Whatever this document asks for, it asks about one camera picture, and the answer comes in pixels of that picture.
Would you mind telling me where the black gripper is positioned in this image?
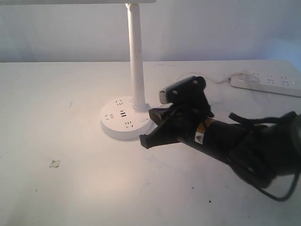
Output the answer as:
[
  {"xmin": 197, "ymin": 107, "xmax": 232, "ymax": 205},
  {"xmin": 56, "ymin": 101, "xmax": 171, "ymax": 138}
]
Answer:
[{"xmin": 139, "ymin": 104, "xmax": 214, "ymax": 149}]

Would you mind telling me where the white desk lamp with sockets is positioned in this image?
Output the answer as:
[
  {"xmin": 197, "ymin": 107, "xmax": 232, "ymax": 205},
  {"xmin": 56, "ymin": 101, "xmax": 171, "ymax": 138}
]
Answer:
[{"xmin": 0, "ymin": 0, "xmax": 151, "ymax": 140}]

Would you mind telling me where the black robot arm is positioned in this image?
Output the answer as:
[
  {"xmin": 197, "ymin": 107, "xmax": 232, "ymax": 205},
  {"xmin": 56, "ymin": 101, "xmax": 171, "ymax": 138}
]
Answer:
[{"xmin": 140, "ymin": 106, "xmax": 301, "ymax": 188}]

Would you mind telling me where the white plug in strip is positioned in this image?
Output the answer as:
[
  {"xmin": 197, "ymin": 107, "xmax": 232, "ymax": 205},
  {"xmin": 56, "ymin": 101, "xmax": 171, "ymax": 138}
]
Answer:
[{"xmin": 227, "ymin": 72, "xmax": 260, "ymax": 83}]

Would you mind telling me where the white power strip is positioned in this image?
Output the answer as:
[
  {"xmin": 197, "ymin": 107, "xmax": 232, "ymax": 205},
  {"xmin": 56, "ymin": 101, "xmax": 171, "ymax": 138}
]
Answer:
[{"xmin": 230, "ymin": 72, "xmax": 301, "ymax": 97}]

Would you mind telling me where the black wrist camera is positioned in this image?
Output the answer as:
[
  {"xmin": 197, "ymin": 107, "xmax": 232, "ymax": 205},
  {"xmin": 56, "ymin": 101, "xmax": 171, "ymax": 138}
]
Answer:
[{"xmin": 159, "ymin": 76, "xmax": 211, "ymax": 113}]

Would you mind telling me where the white power cord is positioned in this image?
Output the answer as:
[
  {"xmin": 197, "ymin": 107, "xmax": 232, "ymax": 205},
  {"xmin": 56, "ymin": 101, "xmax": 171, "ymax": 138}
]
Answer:
[{"xmin": 177, "ymin": 72, "xmax": 232, "ymax": 86}]

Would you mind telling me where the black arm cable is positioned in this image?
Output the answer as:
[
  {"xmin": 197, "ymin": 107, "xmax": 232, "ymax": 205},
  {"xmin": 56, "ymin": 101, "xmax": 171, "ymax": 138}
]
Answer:
[{"xmin": 229, "ymin": 112, "xmax": 301, "ymax": 202}]

